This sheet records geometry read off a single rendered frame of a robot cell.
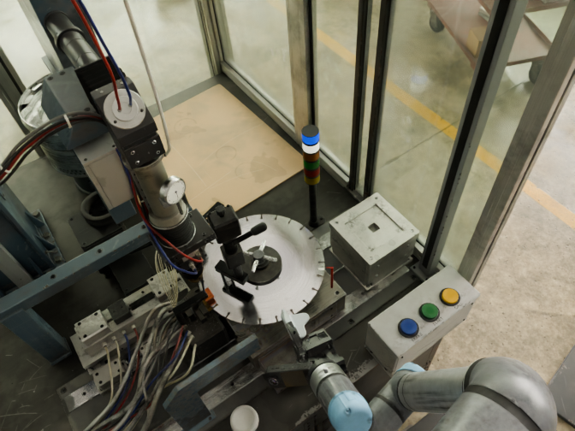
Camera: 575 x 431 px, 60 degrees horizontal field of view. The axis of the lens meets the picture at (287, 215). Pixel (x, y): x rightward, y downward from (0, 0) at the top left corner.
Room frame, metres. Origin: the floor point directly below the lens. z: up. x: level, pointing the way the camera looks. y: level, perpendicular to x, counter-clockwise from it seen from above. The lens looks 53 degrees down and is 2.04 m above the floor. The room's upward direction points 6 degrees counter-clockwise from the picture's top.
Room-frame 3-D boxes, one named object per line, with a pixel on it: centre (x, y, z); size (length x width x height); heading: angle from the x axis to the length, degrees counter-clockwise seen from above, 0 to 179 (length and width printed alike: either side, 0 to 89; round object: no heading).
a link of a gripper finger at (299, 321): (0.50, 0.00, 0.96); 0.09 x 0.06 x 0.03; 19
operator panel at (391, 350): (0.53, -0.32, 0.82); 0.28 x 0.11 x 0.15; 120
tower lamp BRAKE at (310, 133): (0.93, -0.08, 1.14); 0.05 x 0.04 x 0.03; 30
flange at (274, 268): (0.67, 0.08, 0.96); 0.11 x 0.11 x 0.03
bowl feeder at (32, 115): (1.25, 0.62, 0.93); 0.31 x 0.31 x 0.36
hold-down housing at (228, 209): (0.61, 0.13, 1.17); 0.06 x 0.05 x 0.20; 111
